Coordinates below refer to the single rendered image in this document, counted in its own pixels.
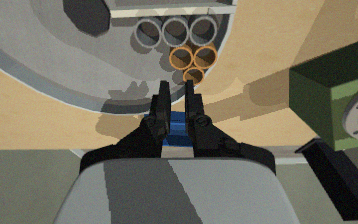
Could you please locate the bronze bushing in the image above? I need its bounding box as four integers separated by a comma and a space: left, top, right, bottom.
183, 61, 205, 86
192, 42, 218, 69
169, 40, 193, 70

